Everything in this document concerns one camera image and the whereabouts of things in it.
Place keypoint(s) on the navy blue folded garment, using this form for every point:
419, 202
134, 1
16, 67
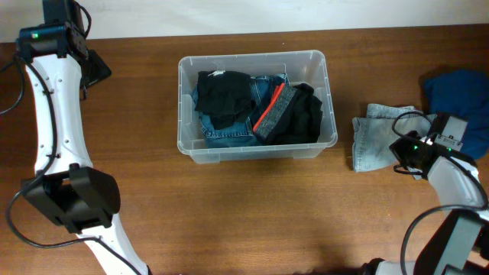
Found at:
463, 93

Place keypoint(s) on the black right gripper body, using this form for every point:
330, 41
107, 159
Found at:
402, 147

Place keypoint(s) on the black Nike t-shirt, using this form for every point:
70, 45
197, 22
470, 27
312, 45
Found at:
225, 96

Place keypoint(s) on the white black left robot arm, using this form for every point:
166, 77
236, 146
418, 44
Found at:
66, 188

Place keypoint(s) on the black shorts red grey waistband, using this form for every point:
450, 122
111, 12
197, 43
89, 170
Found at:
294, 116

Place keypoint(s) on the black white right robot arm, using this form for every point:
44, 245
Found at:
437, 158

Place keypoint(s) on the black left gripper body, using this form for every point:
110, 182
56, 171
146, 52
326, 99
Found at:
92, 71

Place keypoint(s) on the light blue denim jeans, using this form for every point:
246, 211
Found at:
373, 135

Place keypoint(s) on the dark blue denim jeans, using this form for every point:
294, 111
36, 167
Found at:
240, 134

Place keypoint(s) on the clear plastic storage bin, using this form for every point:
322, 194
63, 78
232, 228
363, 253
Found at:
305, 66

